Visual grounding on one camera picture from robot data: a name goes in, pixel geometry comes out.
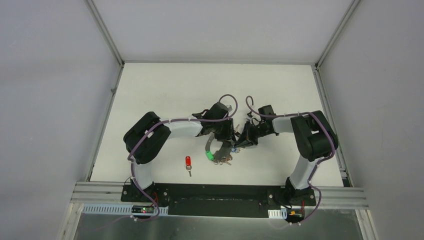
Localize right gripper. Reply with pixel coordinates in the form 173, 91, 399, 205
234, 120, 270, 148

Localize metal keyring plate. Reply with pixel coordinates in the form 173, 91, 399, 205
205, 133, 233, 164

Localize green tag key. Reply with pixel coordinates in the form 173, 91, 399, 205
205, 150, 215, 161

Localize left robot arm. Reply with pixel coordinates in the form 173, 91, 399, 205
123, 102, 236, 203

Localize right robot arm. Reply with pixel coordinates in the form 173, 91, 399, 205
235, 105, 339, 206

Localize red tag key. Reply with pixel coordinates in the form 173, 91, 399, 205
185, 156, 192, 177

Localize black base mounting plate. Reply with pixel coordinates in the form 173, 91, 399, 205
120, 182, 318, 219

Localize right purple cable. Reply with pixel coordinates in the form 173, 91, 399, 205
245, 95, 337, 226

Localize aluminium front rail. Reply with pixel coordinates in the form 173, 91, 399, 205
70, 181, 370, 210

